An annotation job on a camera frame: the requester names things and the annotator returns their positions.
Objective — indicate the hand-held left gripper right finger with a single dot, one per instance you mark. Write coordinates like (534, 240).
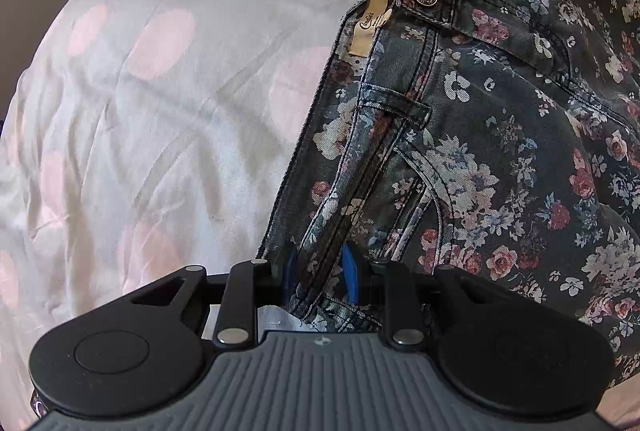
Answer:
(349, 272)

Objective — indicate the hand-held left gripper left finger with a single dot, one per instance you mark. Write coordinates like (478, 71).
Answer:
(288, 278)

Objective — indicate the dark floral denim pants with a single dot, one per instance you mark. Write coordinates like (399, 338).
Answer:
(500, 136)

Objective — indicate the pink polka dot bed sheet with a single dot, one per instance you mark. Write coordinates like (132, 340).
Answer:
(150, 136)

